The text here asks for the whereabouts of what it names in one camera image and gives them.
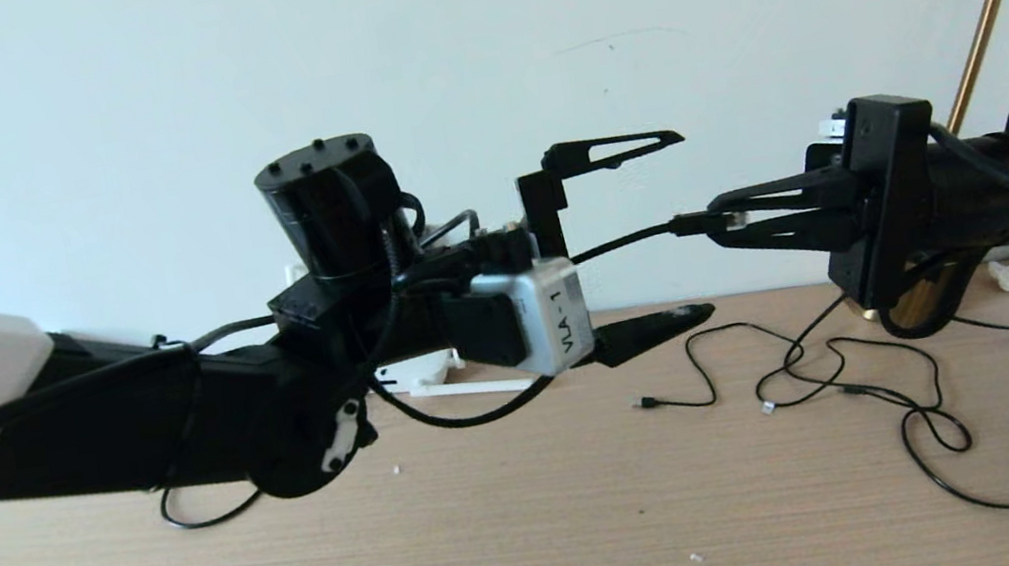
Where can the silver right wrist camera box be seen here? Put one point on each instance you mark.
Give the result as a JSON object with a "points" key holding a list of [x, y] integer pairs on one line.
{"points": [[830, 132]]}

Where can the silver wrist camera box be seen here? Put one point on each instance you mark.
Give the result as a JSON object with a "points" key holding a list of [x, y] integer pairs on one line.
{"points": [[830, 132], [550, 316]]}

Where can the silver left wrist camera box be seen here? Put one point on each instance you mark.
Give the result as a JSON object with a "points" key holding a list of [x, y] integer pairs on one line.
{"points": [[550, 316]]}

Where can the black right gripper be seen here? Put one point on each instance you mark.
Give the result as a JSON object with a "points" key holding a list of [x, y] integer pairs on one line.
{"points": [[893, 181]]}

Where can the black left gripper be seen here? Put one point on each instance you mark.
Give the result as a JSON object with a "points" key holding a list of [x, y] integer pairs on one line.
{"points": [[545, 216]]}

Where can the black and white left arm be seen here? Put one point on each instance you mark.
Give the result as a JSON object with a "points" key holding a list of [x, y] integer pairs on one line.
{"points": [[181, 415]]}

